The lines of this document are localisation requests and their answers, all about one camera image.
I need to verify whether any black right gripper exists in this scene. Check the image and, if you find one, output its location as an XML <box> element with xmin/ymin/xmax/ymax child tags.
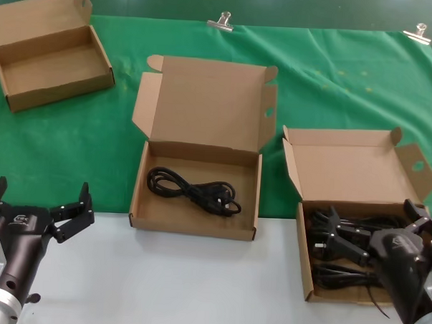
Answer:
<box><xmin>315</xmin><ymin>194</ymin><xmax>432</xmax><ymax>324</ymax></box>

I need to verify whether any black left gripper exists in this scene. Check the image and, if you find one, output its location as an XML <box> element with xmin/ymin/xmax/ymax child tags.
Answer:
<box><xmin>0</xmin><ymin>176</ymin><xmax>97</xmax><ymax>305</ymax></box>

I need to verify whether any black power cable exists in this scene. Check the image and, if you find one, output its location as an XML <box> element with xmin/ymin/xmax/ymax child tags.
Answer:
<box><xmin>312</xmin><ymin>265</ymin><xmax>383</xmax><ymax>292</ymax></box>
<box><xmin>307</xmin><ymin>207</ymin><xmax>407</xmax><ymax>267</ymax></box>
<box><xmin>145</xmin><ymin>166</ymin><xmax>244</xmax><ymax>219</ymax></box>

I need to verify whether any flat open cardboard box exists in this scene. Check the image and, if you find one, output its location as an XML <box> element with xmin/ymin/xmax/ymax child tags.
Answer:
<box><xmin>126</xmin><ymin>53</ymin><xmax>281</xmax><ymax>242</ymax></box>
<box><xmin>274</xmin><ymin>121</ymin><xmax>432</xmax><ymax>308</ymax></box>

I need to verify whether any deep open cardboard box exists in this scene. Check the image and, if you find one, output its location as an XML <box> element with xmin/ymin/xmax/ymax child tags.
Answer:
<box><xmin>0</xmin><ymin>0</ymin><xmax>119</xmax><ymax>118</ymax></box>

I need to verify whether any green table cloth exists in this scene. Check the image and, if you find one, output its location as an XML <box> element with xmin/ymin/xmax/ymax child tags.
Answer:
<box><xmin>0</xmin><ymin>5</ymin><xmax>432</xmax><ymax>229</ymax></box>

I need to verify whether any silver binder clip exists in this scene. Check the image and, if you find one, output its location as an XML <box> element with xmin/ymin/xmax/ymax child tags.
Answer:
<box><xmin>402</xmin><ymin>22</ymin><xmax>432</xmax><ymax>46</ymax></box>
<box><xmin>206</xmin><ymin>9</ymin><xmax>236</xmax><ymax>34</ymax></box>

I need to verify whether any thin black strap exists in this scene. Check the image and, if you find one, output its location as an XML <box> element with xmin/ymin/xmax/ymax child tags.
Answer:
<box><xmin>365</xmin><ymin>285</ymin><xmax>395</xmax><ymax>320</ymax></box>

